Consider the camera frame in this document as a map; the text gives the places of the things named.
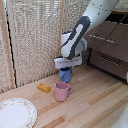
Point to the grey-white robot base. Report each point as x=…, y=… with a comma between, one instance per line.
x=121, y=119

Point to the white floral-rimmed plate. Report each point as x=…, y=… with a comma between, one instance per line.
x=15, y=114

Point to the dark brown drawer cabinet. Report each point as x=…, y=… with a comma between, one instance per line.
x=89, y=58

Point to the wide woven screen panel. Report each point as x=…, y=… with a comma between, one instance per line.
x=33, y=43

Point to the blue plastic cup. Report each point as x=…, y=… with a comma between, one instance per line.
x=66, y=76

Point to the slanted wooden screen post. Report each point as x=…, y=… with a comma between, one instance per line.
x=8, y=50

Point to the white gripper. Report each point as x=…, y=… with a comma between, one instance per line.
x=68, y=62

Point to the yellow rectangular block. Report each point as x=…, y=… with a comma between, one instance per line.
x=44, y=88

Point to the thin wooden screen post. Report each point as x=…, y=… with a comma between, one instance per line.
x=60, y=20

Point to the pink ceramic mug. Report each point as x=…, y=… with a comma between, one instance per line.
x=61, y=92

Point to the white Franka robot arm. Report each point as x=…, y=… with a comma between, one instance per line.
x=86, y=23

